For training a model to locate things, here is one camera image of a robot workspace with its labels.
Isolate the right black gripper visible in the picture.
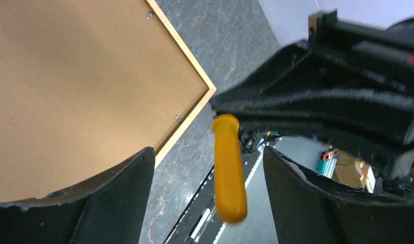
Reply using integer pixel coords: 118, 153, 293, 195
210, 10, 414, 179

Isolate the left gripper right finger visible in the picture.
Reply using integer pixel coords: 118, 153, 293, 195
263, 146, 414, 243

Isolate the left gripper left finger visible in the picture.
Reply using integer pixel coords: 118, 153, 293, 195
0, 147, 155, 243

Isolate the yellow handle screwdriver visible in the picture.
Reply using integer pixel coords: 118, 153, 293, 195
212, 114, 248, 224

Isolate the wooden picture frame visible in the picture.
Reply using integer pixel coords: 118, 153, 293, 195
0, 1, 216, 202

